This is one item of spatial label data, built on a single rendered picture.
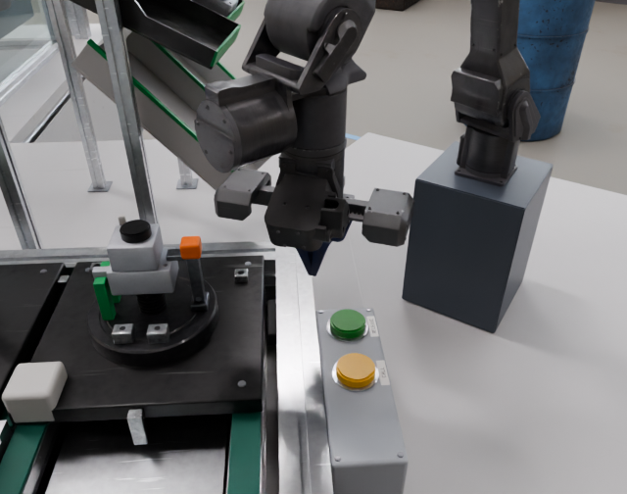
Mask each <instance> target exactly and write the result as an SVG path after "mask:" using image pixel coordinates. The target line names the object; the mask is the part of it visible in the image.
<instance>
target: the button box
mask: <svg viewBox="0 0 627 494"><path fill-rule="evenodd" d="M340 310H344V309H332V310H316V311H315V320H316V330H317V340H318V350H319V359H320V368H321V378H322V388H323V398H324V408H325V417H326V427H327V437H328V447H329V457H330V466H331V476H332V486H333V494H404V489H405V482H406V476H407V469H408V463H409V459H408V455H407V450H406V446H405V442H404V437H403V433H402V430H401V425H400V421H399V417H398V412H397V408H396V404H395V399H394V395H393V391H392V386H391V382H390V378H389V373H388V370H387V366H386V361H385V357H384V352H383V348H382V344H381V339H380V335H379V331H378V326H377V322H376V318H375V313H374V310H373V309H372V308H354V309H351V310H355V311H358V312H360V313H361V314H362V315H363V316H364V317H365V331H364V333H363V334H362V335H360V336H359V337H356V338H342V337H339V336H337V335H335V334H334V333H333V332H332V331H331V329H330V318H331V316H332V315H333V314H334V313H336V312H337V311H340ZM351 353H359V354H363V355H366V356H368V357H369V358H370V359H371V360H372V361H373V362H374V364H375V377H374V379H373V380H372V382H371V383H370V384H369V385H367V386H364V387H359V388H356V387H350V386H347V385H345V384H343V383H342V382H341V381H340V380H339V379H338V377H337V375H336V365H337V362H338V360H339V359H340V358H341V357H343V356H345V355H347V354H351Z"/></svg>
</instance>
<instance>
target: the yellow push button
mask: <svg viewBox="0 0 627 494"><path fill-rule="evenodd" d="M336 375H337V377H338V379H339V380H340V381H341V382H342V383H343V384H345V385H347V386H350V387H356V388H359V387H364V386H367V385H369V384H370V383H371V382H372V380H373V379H374V377H375V364H374V362H373V361H372V360H371V359H370V358H369V357H368V356H366V355H363V354H359V353H351V354H347V355H345V356H343V357H341V358H340V359H339V360H338V362H337V365H336Z"/></svg>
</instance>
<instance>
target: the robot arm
mask: <svg viewBox="0 0 627 494"><path fill-rule="evenodd" d="M519 2H520V0H470V49H469V53H468V55H467V56H466V58H465V59H464V61H463V62H462V64H461V65H460V67H459V68H458V69H456V70H454V71H453V73H452V75H451V80H452V96H451V101H452V102H454V104H455V110H456V119H457V122H458V123H463V124H467V126H466V130H465V133H464V134H463V135H462V136H461V137H460V138H459V139H460V141H459V147H458V157H457V165H459V167H458V168H457V169H456V170H455V175H459V176H462V177H466V178H470V179H474V180H478V181H482V182H485V183H489V184H493V185H497V186H505V185H506V183H507V182H508V180H509V179H510V178H511V176H512V175H513V174H514V172H515V171H516V170H517V164H516V163H515V161H516V157H517V152H518V148H519V143H520V140H529V139H530V138H531V134H532V133H534V132H535V129H536V127H537V126H538V122H539V120H540V117H541V116H540V113H539V111H538V109H537V107H536V105H535V103H534V101H533V99H532V97H531V94H530V71H529V69H528V67H527V65H526V63H525V61H524V60H523V58H522V56H521V54H520V52H519V50H518V49H517V31H518V16H519ZM375 4H376V0H267V2H266V4H265V11H264V16H265V17H264V20H263V22H262V24H261V26H260V28H259V30H258V32H257V34H256V37H255V39H254V41H253V43H252V45H251V47H250V49H249V51H248V54H247V56H246V58H245V60H244V62H243V64H242V70H243V71H244V72H246V73H248V74H251V75H247V76H243V77H240V78H236V79H233V80H228V81H223V80H220V81H215V82H211V83H207V84H206V85H205V94H206V100H204V101H203V102H201V104H200V105H199V107H198V110H197V119H196V120H194V124H195V130H196V135H197V138H198V141H199V144H200V147H201V149H202V151H203V153H204V155H205V157H206V158H207V160H208V161H209V163H210V164H211V165H212V166H213V167H214V168H215V169H216V170H217V171H219V172H221V173H229V172H231V171H233V172H232V173H231V174H230V176H229V177H228V178H227V179H226V180H225V181H224V182H223V184H222V185H221V186H220V187H219V188H218V189H217V191H216V194H215V195H214V196H215V198H214V202H215V210H216V214H217V216H218V217H220V218H226V219H232V220H238V221H244V220H245V219H246V218H248V217H249V216H250V215H251V213H252V205H251V204H258V205H264V206H267V209H266V211H265V225H266V229H267V232H268V236H269V239H270V242H271V243H272V244H273V245H275V246H279V247H286V246H287V247H293V248H296V250H297V252H298V254H299V256H300V258H301V260H302V262H303V264H304V267H305V269H306V271H307V273H308V275H312V276H316V275H317V273H318V270H319V268H320V265H321V263H322V261H323V258H324V256H325V253H326V251H327V248H328V246H329V245H330V243H331V242H332V241H334V242H341V241H343V240H344V239H345V237H346V234H347V232H348V230H349V228H350V225H351V223H352V221H354V222H362V235H363V236H364V237H365V238H366V240H367V241H368V242H371V243H377V244H383V245H389V246H395V247H399V246H402V245H405V241H406V240H407V234H408V231H409V227H410V221H411V218H412V216H413V213H412V212H413V204H414V200H413V198H412V197H411V196H410V194H409V193H408V192H402V191H395V190H388V189H382V188H375V187H374V189H373V191H372V194H371V196H370V199H369V201H364V200H358V199H355V195H352V194H346V193H344V186H345V178H346V177H345V176H344V169H345V149H346V148H347V137H346V117H347V91H348V85H349V84H352V83H355V82H358V81H361V80H364V79H365V78H366V72H365V71H364V70H363V69H362V68H361V67H359V66H358V65H357V64H356V63H355V62H354V60H353V58H352V57H353V56H354V54H355V53H356V52H357V50H358V48H359V46H360V44H361V42H362V39H363V37H364V35H365V32H366V30H367V28H368V26H369V24H370V22H371V20H372V18H373V16H374V13H375ZM280 52H282V53H285V54H288V55H291V56H293V57H296V58H299V59H302V60H305V61H307V64H306V66H305V67H301V66H299V65H296V64H293V63H291V62H288V61H285V60H282V59H280V58H277V57H276V56H277V55H278V54H279V53H280ZM280 153H281V154H280ZM277 154H280V155H279V157H278V167H279V168H280V173H279V176H278V179H277V182H276V184H275V186H271V175H270V174H269V173H267V172H260V171H253V170H246V169H240V168H242V167H245V166H248V165H251V164H253V163H255V162H258V161H261V160H263V159H266V158H269V157H272V156H274V155H277Z"/></svg>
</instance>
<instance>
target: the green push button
mask: <svg viewBox="0 0 627 494"><path fill-rule="evenodd" d="M330 329H331V331H332V332H333V333H334V334H335V335H337V336H339V337H342V338H356V337H359V336H360V335H362V334H363V333H364V331H365V317H364V316H363V315H362V314H361V313H360V312H358V311H355V310H351V309H344V310H340V311H337V312H336V313H334V314H333V315H332V316H331V318H330Z"/></svg>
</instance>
